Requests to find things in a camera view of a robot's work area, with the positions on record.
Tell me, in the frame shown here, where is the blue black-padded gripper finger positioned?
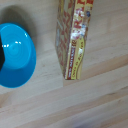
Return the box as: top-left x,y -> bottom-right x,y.
0,33 -> 6,72

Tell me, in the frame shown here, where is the blue bowl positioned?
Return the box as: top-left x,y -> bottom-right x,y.
0,22 -> 37,89

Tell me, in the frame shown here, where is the colourful printed food box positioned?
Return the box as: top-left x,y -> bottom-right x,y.
54,0 -> 95,81

